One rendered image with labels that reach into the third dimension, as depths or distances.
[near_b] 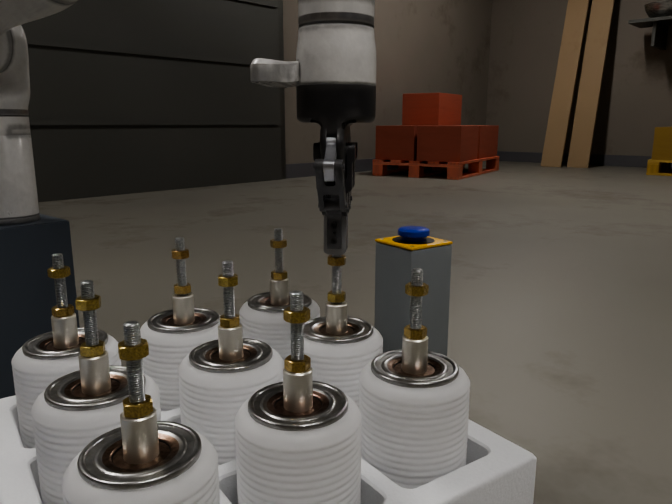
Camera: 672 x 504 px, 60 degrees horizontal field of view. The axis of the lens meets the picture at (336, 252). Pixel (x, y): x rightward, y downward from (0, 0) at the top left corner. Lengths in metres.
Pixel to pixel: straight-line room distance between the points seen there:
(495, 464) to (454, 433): 0.05
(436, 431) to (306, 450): 0.13
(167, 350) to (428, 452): 0.28
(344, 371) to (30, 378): 0.28
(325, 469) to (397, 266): 0.35
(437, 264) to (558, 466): 0.34
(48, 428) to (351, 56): 0.39
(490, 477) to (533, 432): 0.46
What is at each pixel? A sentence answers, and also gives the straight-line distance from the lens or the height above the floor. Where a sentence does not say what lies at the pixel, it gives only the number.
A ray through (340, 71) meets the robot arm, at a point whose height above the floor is 0.50.
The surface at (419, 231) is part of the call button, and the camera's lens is 0.74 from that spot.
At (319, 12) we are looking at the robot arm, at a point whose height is 0.55.
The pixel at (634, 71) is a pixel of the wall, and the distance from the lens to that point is 7.23.
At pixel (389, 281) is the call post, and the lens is 0.75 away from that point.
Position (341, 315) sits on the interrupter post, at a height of 0.27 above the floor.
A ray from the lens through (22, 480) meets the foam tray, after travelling 0.56.
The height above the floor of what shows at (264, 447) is 0.24.
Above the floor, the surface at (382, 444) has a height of 0.20.
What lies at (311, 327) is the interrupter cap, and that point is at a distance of 0.61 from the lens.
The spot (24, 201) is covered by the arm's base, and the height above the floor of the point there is 0.34.
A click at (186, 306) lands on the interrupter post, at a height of 0.27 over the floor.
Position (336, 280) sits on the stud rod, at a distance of 0.59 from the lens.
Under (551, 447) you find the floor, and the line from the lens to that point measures 0.95.
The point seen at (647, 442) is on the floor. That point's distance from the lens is 1.02.
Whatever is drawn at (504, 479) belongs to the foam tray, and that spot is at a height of 0.17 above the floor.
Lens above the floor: 0.46
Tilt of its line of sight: 12 degrees down
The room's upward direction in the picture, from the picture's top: straight up
